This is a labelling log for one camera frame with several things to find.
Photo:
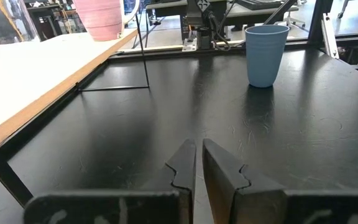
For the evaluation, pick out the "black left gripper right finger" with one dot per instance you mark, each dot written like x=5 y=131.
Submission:
x=219 y=168

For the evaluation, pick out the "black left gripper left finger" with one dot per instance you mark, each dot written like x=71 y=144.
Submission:
x=182 y=168

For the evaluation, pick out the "blue plastic cup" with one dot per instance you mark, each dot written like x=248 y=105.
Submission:
x=264 y=56

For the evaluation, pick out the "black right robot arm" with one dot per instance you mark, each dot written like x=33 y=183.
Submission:
x=197 y=18

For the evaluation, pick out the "wooden shelf with black legs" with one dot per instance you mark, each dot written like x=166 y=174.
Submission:
x=26 y=71

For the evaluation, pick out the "grey background desk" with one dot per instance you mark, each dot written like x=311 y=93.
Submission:
x=166 y=4

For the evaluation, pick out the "white office chair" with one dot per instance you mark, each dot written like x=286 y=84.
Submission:
x=294 y=15

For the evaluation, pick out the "silver metal bracket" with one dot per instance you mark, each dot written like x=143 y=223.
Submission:
x=329 y=34

